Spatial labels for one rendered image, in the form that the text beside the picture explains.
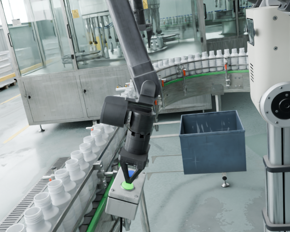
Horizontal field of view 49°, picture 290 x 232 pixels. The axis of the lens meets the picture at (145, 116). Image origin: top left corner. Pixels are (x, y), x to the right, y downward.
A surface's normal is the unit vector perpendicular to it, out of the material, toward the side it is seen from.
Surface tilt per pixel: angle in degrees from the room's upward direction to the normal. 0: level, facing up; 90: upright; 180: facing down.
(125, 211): 90
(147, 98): 67
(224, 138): 90
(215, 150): 90
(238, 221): 0
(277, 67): 101
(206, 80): 91
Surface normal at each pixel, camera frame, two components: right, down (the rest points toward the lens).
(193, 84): 0.29, 0.25
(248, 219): -0.14, -0.94
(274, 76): -0.11, 0.49
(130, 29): 0.09, -0.11
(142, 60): 0.00, -0.35
